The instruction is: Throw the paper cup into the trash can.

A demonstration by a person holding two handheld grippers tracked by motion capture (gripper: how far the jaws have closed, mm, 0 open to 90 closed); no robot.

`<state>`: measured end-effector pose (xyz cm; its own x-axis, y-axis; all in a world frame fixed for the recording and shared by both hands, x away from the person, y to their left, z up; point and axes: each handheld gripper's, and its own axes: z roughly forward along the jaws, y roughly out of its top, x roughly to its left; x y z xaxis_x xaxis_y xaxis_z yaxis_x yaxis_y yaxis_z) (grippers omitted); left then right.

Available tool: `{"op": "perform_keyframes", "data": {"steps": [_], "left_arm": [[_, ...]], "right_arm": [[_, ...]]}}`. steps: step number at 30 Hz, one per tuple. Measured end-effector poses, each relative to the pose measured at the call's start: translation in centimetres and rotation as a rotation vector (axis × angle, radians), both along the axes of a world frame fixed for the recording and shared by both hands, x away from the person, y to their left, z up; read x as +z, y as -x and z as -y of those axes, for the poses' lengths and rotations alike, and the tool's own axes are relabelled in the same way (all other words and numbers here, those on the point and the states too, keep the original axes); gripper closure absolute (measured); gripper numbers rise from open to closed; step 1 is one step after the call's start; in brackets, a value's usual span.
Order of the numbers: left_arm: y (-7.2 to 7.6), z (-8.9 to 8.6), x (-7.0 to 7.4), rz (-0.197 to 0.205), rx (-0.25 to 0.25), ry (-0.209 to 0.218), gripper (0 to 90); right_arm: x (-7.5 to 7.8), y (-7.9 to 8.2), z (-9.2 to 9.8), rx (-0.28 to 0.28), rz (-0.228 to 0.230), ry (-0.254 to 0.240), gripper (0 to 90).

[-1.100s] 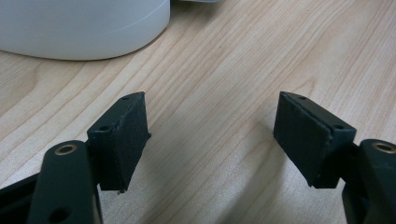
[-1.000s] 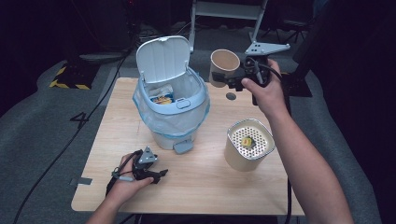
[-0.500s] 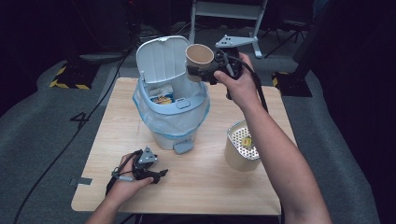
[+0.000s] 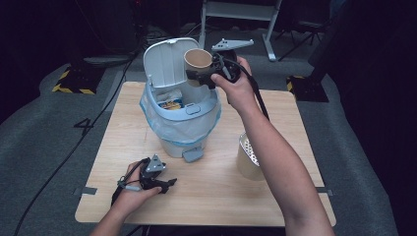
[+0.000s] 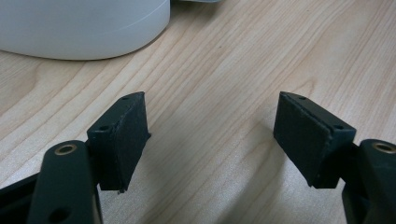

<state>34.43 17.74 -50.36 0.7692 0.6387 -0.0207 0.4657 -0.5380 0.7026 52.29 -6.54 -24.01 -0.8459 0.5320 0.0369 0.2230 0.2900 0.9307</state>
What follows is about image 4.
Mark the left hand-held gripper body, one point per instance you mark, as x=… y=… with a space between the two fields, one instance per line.
x=151 y=173

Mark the person's left hand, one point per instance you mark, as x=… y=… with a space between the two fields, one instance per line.
x=132 y=196

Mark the white metal stand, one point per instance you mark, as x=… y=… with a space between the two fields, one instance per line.
x=241 y=13

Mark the yellow and black striped base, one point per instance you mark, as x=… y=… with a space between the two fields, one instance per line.
x=306 y=90
x=77 y=82

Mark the grey tape strip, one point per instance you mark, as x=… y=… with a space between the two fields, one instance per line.
x=86 y=190
x=325 y=191

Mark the black tripod stand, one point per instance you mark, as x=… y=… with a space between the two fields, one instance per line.
x=303 y=32

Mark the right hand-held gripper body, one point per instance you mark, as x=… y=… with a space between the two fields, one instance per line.
x=226 y=64

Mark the white pedal trash bin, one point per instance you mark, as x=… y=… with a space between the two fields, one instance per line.
x=175 y=98

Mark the yellow and blue packet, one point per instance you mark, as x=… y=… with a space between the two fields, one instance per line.
x=169 y=101

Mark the translucent bin bag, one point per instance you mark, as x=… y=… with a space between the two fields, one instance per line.
x=183 y=128

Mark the person's right hand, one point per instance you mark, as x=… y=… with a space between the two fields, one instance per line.
x=237 y=90

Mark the brown paper cup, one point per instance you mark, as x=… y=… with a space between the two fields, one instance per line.
x=197 y=62

